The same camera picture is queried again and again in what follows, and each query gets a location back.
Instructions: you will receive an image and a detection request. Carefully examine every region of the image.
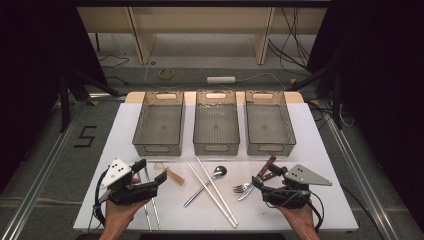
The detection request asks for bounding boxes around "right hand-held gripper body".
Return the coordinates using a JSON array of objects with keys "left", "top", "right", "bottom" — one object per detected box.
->
[{"left": 259, "top": 163, "right": 334, "bottom": 210}]

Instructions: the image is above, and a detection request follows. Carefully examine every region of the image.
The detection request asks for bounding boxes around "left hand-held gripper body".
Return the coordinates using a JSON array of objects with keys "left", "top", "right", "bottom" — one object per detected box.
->
[{"left": 98, "top": 158, "right": 160, "bottom": 207}]

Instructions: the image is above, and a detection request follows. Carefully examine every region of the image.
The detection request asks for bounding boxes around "small wooden spoon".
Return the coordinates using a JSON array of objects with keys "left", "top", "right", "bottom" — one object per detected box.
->
[{"left": 153, "top": 162, "right": 186, "bottom": 186}]

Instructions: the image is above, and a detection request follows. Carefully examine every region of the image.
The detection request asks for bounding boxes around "metal spoon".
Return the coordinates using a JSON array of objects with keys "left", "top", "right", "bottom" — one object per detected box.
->
[{"left": 182, "top": 165, "right": 228, "bottom": 209}]

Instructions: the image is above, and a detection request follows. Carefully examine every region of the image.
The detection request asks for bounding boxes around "translucent grey storage bin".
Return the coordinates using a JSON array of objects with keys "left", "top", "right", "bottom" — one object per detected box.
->
[
  {"left": 132, "top": 90, "right": 186, "bottom": 157},
  {"left": 244, "top": 90, "right": 297, "bottom": 157},
  {"left": 192, "top": 90, "right": 241, "bottom": 157}
]

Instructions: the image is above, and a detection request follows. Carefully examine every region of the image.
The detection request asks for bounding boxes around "person's right hand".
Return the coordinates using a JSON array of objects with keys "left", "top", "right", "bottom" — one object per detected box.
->
[{"left": 275, "top": 202, "right": 317, "bottom": 233}]

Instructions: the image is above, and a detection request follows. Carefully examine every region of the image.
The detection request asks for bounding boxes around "person's left hand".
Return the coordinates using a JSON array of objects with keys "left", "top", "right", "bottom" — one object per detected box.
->
[{"left": 104, "top": 198, "right": 152, "bottom": 232}]

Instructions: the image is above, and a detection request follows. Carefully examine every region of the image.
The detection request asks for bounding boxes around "black stand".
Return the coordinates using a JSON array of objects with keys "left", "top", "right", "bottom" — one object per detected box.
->
[
  {"left": 286, "top": 63, "right": 344, "bottom": 129},
  {"left": 58, "top": 68, "right": 123, "bottom": 133}
]

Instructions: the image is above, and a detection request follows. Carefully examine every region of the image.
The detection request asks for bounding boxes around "yellow tape roll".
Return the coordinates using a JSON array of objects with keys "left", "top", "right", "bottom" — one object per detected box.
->
[{"left": 157, "top": 68, "right": 176, "bottom": 81}]

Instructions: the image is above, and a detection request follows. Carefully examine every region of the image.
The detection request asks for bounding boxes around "white power strip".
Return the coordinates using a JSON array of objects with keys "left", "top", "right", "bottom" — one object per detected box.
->
[{"left": 206, "top": 76, "right": 237, "bottom": 85}]

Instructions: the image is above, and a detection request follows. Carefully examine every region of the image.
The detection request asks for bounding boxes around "black curtain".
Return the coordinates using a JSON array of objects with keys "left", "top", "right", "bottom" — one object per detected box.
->
[
  {"left": 306, "top": 0, "right": 424, "bottom": 231},
  {"left": 0, "top": 0, "right": 108, "bottom": 188}
]

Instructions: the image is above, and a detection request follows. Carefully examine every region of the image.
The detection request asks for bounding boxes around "light wooden shelf unit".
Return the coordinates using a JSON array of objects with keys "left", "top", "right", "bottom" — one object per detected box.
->
[{"left": 76, "top": 6, "right": 328, "bottom": 66}]

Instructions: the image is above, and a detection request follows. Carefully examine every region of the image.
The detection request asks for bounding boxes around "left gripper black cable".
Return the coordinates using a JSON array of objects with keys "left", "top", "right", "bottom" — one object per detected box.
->
[{"left": 88, "top": 168, "right": 113, "bottom": 233}]

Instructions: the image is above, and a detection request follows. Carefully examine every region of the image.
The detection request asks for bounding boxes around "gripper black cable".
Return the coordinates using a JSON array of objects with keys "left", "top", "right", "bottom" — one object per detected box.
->
[
  {"left": 88, "top": 168, "right": 113, "bottom": 233},
  {"left": 306, "top": 191, "right": 326, "bottom": 233}
]

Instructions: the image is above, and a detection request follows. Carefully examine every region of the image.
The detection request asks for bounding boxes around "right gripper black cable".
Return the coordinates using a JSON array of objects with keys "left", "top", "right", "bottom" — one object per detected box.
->
[{"left": 306, "top": 191, "right": 326, "bottom": 233}]

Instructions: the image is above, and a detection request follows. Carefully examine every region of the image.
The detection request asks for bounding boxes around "metal floor rail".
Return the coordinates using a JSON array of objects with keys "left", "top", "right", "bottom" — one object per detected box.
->
[
  {"left": 0, "top": 99, "right": 88, "bottom": 240},
  {"left": 319, "top": 106, "right": 401, "bottom": 240}
]

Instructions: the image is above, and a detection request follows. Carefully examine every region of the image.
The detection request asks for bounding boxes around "black floor cable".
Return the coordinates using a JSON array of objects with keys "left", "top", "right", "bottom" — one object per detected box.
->
[
  {"left": 98, "top": 54, "right": 130, "bottom": 69},
  {"left": 105, "top": 75, "right": 129, "bottom": 86},
  {"left": 339, "top": 184, "right": 386, "bottom": 240}
]

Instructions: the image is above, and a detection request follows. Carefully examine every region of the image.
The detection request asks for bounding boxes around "tangle of floor cables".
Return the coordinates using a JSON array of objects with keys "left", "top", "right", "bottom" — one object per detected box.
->
[{"left": 306, "top": 99, "right": 355, "bottom": 131}]

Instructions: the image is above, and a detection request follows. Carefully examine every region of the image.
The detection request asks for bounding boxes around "short metal rail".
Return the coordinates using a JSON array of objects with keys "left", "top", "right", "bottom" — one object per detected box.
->
[{"left": 87, "top": 92, "right": 128, "bottom": 102}]

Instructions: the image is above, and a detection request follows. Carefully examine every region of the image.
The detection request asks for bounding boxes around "white power cable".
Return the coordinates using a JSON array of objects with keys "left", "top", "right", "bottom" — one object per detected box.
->
[{"left": 143, "top": 61, "right": 287, "bottom": 92}]

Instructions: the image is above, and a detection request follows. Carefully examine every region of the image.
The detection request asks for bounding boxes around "black cable bundle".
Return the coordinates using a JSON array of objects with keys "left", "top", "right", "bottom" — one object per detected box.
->
[{"left": 268, "top": 7, "right": 313, "bottom": 73}]

